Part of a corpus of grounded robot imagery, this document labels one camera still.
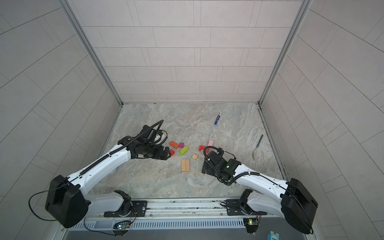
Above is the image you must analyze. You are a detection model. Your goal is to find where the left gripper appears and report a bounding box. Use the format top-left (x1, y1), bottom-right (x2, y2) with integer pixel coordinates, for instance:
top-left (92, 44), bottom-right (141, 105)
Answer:
top-left (142, 143), bottom-right (174, 160)

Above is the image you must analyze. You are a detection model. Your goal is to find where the natural wood block 29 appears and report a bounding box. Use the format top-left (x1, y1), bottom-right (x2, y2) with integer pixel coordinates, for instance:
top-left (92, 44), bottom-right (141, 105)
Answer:
top-left (185, 159), bottom-right (191, 172)

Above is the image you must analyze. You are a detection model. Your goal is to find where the natural wood block 31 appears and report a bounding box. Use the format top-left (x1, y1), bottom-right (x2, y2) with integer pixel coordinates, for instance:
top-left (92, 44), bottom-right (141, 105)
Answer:
top-left (181, 159), bottom-right (187, 172)

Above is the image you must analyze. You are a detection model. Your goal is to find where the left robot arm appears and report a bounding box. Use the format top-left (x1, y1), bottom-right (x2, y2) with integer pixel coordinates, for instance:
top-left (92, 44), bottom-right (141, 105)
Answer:
top-left (45, 121), bottom-right (171, 228)

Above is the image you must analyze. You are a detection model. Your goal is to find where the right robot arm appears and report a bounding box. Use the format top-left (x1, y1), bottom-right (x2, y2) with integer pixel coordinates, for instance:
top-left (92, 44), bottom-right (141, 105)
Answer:
top-left (202, 146), bottom-right (318, 235)

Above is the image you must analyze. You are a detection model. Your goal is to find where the red arch block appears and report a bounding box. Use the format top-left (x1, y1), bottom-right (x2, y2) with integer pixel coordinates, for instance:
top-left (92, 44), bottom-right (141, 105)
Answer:
top-left (199, 146), bottom-right (209, 153)

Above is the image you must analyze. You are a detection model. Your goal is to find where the orange rectangular block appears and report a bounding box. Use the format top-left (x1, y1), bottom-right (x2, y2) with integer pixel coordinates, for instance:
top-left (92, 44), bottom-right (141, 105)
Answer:
top-left (170, 141), bottom-right (179, 149)

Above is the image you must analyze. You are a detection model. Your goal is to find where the lime green rectangular block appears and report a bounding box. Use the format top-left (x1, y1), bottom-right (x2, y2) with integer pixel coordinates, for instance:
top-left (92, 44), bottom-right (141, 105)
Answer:
top-left (179, 146), bottom-right (189, 156)

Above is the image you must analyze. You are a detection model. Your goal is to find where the blue marker pen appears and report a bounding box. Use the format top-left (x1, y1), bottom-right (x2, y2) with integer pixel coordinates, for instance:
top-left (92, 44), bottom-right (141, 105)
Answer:
top-left (214, 112), bottom-right (222, 125)

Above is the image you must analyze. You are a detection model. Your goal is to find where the dark grey pen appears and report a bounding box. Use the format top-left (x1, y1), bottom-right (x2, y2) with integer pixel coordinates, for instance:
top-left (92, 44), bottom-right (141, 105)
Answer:
top-left (256, 134), bottom-right (264, 148)

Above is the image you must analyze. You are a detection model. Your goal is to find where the right circuit board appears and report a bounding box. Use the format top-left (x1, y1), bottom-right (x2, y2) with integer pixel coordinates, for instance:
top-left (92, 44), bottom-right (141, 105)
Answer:
top-left (243, 218), bottom-right (260, 234)

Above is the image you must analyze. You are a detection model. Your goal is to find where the circuit board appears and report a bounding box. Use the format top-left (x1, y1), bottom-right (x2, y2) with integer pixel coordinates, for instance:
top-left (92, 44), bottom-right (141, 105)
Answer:
top-left (113, 221), bottom-right (132, 231)
top-left (243, 218), bottom-right (260, 234)

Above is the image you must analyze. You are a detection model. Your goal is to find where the left circuit board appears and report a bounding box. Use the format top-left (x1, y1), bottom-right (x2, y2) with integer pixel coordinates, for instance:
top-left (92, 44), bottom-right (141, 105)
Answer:
top-left (113, 221), bottom-right (132, 231)

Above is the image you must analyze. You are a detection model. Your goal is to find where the light blue object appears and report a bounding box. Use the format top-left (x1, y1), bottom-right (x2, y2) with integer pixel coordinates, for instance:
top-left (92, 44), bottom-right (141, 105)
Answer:
top-left (267, 231), bottom-right (280, 240)

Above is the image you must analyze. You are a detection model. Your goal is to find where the aluminium mounting rail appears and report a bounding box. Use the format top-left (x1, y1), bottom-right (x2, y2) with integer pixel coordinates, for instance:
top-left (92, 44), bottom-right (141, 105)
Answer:
top-left (58, 196), bottom-right (311, 221)

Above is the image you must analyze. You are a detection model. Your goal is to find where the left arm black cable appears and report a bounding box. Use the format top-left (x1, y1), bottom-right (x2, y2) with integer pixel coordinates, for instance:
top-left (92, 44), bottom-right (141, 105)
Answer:
top-left (28, 179), bottom-right (76, 223)

